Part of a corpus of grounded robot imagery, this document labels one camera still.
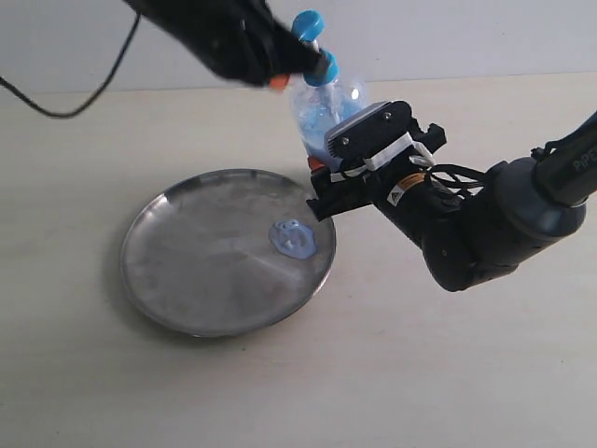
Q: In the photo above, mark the round stainless steel plate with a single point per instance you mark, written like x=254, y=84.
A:
x=198, y=260

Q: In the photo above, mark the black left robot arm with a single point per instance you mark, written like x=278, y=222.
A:
x=207, y=29

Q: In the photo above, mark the blue soap blob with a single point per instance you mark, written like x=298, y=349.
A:
x=293, y=239

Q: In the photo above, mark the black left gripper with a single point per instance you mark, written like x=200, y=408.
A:
x=269, y=51

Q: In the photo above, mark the blue pump lotion bottle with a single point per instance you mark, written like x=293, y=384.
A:
x=319, y=104

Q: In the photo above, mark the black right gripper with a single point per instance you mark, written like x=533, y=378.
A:
x=340, y=192

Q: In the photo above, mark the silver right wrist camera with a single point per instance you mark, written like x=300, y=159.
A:
x=365, y=138

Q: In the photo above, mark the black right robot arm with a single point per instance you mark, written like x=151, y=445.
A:
x=471, y=226

